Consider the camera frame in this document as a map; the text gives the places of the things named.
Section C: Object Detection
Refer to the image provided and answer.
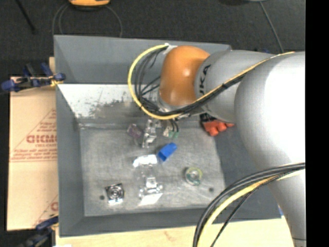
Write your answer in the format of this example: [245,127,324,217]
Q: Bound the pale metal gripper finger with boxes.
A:
[141,133,157,149]
[146,119,157,135]

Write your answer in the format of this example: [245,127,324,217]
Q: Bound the purple clear plastic piece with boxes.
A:
[126,123,143,139]

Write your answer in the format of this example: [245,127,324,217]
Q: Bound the white crumpled packet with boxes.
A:
[132,154,158,168]

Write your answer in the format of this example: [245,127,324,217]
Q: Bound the blue plastic block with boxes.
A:
[156,142,178,164]

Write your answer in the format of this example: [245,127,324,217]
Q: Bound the grey metal bin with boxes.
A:
[53,34,282,237]

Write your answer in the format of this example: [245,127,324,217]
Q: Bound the clear glass piece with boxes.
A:
[138,175,165,207]

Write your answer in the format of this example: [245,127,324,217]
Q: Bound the red-orange plastic toy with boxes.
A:
[201,120,235,137]

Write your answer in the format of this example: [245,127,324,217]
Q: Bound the round green clear lid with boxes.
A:
[184,166,204,187]

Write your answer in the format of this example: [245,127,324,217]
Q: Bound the square clear glass dish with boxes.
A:
[104,182,126,205]

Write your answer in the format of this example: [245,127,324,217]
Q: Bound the brown cardboard board, red print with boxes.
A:
[6,76,60,232]

